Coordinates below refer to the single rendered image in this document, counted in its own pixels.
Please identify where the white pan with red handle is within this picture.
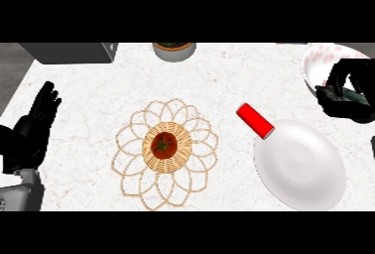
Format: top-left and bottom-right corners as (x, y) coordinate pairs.
(236, 102), (348, 211)

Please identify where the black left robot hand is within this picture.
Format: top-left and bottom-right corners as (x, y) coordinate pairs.
(0, 80), (63, 176)

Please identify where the dark grey box appliance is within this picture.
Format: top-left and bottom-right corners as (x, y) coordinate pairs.
(17, 42), (119, 65)

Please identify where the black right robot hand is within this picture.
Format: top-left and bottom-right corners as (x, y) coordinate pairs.
(314, 58), (375, 125)

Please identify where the red tomato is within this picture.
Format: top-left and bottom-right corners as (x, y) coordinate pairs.
(149, 131), (178, 161)

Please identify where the white bowl with pink pattern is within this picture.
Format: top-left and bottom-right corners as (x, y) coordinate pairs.
(299, 44), (372, 97)

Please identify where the woven flower-shaped placemat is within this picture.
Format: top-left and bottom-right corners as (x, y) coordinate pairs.
(109, 98), (219, 211)

